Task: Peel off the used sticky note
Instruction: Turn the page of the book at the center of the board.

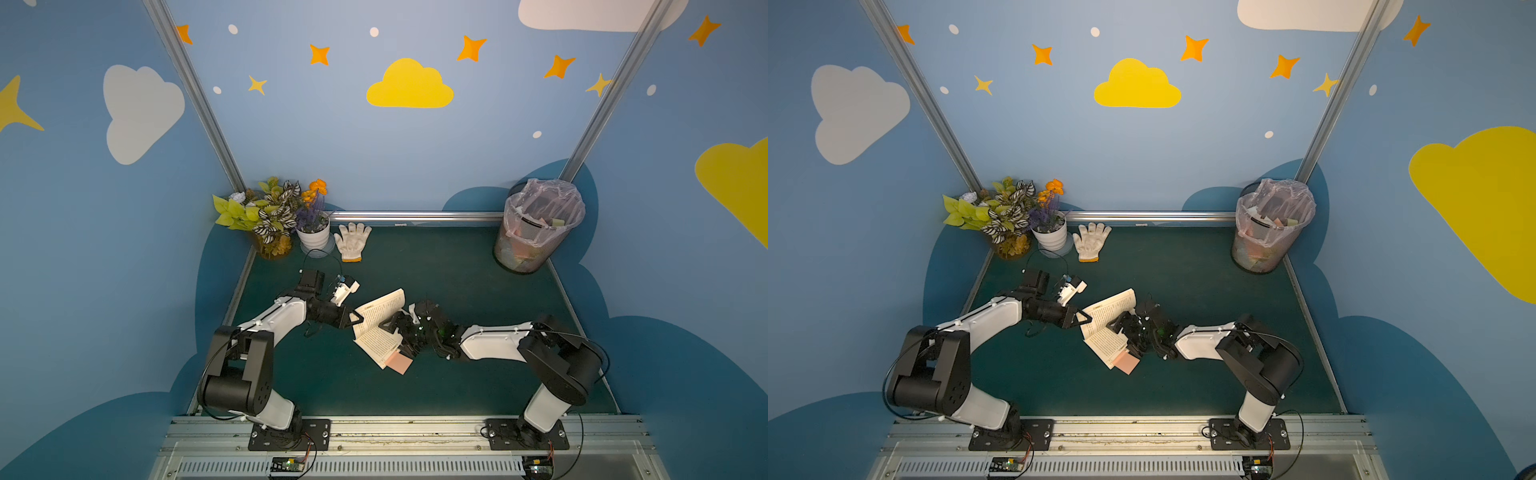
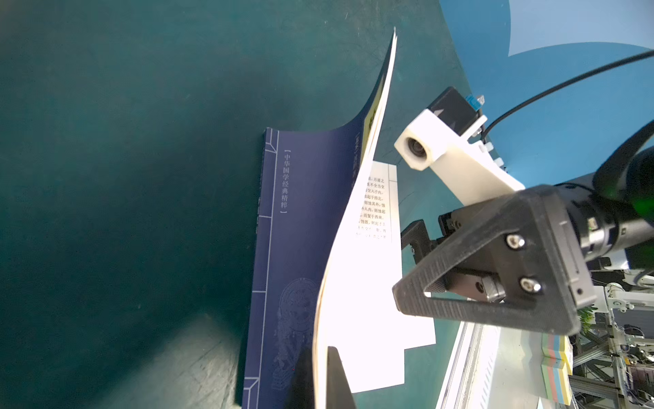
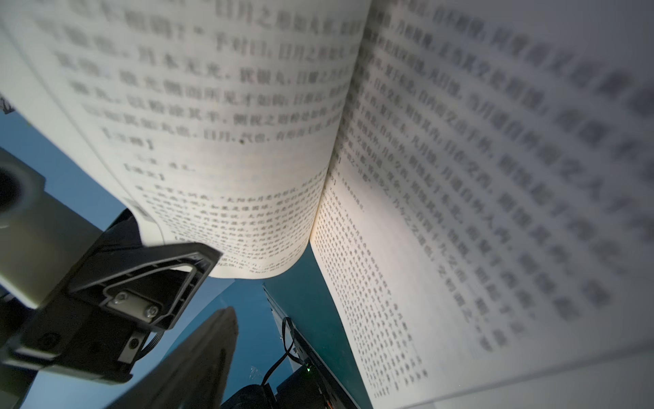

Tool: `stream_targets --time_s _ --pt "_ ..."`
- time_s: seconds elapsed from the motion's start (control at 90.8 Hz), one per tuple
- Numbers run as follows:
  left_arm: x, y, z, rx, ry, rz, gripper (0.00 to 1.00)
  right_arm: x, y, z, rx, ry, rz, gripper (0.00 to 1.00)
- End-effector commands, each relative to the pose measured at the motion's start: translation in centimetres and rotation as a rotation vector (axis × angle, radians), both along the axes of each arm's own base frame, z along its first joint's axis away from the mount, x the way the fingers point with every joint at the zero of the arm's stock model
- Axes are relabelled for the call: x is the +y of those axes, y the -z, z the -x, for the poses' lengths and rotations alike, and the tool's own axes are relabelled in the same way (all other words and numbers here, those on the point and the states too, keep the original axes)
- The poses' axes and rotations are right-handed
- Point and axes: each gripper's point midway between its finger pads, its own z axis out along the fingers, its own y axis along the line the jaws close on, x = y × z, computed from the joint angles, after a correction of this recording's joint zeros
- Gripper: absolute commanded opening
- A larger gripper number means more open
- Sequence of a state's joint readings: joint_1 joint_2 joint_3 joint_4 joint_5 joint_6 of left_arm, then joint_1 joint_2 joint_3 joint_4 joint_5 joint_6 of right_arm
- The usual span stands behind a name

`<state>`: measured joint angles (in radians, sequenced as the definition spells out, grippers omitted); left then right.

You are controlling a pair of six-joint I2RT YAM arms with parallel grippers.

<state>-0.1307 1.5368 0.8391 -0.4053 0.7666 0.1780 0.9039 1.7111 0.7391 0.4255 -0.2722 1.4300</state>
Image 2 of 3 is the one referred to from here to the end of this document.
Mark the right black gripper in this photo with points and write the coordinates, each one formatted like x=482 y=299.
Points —
x=528 y=242

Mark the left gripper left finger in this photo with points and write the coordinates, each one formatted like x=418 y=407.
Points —
x=301 y=391

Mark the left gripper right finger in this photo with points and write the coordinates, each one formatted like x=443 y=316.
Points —
x=338 y=393

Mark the dark blue book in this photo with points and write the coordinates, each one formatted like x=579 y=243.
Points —
x=327 y=256

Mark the colourful sticky note stack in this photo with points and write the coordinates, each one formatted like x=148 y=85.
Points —
x=557 y=367

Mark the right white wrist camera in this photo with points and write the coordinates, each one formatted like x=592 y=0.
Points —
x=439 y=139

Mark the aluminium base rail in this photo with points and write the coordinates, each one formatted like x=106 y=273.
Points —
x=493 y=367

